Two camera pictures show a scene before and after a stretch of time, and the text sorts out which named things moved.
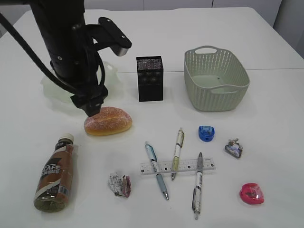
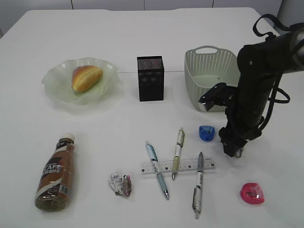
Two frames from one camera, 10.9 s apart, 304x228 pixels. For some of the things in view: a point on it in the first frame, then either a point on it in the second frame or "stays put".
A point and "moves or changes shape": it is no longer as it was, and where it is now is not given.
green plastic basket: [215, 80] stays put
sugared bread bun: [110, 120] moves or changes shape
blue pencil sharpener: [206, 133] stays put
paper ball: [120, 185] stays put
